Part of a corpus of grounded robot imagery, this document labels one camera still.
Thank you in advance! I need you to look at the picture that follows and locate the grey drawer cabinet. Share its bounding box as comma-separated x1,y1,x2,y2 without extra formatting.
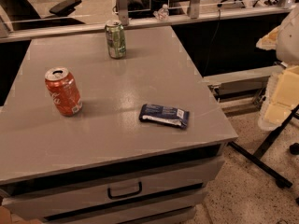
1,142,224,224

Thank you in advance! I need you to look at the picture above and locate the green soda can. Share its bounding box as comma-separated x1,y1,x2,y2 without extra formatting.
105,20,126,59

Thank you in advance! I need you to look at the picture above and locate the black metal stand base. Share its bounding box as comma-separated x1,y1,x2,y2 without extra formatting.
228,105,299,189

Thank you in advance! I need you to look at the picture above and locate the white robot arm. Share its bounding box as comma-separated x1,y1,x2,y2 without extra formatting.
256,7,299,131

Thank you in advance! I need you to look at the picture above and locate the black drawer handle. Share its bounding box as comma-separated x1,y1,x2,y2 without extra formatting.
107,181,143,200

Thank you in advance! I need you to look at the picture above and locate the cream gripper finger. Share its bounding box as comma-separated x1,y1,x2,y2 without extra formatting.
258,65,299,131
256,27,279,50

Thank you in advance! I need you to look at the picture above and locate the grey metal rail shelf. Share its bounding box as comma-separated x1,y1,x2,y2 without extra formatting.
204,65,283,96

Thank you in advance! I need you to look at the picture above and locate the black office chair left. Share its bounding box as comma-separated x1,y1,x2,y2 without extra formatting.
0,0,82,30

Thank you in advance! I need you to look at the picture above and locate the red coke can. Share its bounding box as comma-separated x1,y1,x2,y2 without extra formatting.
45,67,82,116

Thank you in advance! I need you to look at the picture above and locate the dark blue snack packet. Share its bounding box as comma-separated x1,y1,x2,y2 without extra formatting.
139,104,190,129

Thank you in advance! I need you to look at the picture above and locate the clear plastic water bottle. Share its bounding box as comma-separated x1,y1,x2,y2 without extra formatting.
153,4,169,21

